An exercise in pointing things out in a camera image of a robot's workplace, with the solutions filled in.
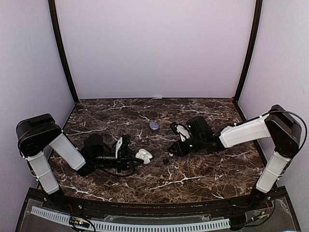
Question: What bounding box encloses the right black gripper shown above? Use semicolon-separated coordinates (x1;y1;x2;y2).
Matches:
169;135;205;157

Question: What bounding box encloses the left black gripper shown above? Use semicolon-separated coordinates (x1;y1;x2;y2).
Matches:
92;148;143;173

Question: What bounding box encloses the white earbud charging case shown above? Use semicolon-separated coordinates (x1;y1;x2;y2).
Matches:
135;148;153;164

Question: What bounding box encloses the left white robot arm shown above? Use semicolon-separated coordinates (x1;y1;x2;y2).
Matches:
16;114;144;211

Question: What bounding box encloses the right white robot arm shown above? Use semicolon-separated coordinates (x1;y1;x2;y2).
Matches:
168;105;308;210

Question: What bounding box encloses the purple round charging case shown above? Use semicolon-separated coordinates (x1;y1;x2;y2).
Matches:
149;122;159;131

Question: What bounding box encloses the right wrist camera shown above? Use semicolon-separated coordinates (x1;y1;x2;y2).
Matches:
170;122;191;142

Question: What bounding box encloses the white slotted cable duct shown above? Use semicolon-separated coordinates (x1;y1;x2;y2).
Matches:
30;206;230;232

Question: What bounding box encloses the right black frame post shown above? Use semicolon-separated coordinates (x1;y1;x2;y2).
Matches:
233;0;263;104

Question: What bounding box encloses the black frame post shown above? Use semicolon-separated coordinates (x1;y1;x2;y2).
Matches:
48;0;79;104
233;0;263;104

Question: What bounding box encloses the left black frame post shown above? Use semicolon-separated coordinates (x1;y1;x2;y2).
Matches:
48;0;79;104

